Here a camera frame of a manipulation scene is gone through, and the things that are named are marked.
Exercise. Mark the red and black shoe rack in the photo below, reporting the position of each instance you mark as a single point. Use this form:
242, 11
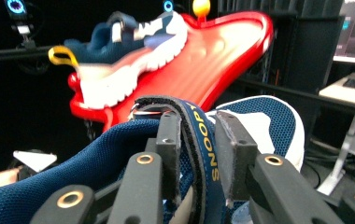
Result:
216, 59

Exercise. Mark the white desk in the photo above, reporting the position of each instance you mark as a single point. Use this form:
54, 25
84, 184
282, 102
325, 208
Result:
347, 91

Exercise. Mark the white and navy sneaker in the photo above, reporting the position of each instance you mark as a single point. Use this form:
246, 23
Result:
82, 168
113, 84

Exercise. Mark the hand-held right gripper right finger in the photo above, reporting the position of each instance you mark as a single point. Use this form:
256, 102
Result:
233, 155

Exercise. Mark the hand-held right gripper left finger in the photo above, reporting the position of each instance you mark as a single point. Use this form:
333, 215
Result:
171, 149

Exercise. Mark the black horizontal bar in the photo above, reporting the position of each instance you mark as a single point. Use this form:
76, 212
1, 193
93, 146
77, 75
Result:
13, 53

